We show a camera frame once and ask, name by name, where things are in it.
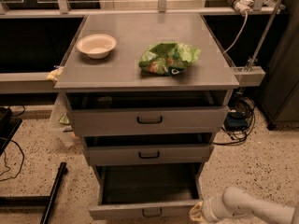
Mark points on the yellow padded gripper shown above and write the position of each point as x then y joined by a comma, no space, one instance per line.
207,209

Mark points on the grey drawer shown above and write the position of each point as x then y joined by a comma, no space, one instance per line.
146,191
153,112
147,149

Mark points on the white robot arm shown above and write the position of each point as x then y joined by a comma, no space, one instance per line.
236,203

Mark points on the grey drawer cabinet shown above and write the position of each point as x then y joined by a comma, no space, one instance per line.
119,71

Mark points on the blue box on floor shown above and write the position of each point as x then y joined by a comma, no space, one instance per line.
235,121

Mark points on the dark grey cabinet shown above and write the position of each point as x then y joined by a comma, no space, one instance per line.
279,97

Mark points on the black stand leg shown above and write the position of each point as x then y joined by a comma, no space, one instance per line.
46,203

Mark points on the green chip bag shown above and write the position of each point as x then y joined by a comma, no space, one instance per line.
168,58

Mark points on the clear plastic bag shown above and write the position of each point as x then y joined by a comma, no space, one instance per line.
60,125

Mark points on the white bowl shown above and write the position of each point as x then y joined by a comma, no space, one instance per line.
96,46

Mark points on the yellow sponge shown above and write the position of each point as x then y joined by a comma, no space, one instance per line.
55,74

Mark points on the white power strip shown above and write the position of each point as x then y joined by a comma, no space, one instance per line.
240,6

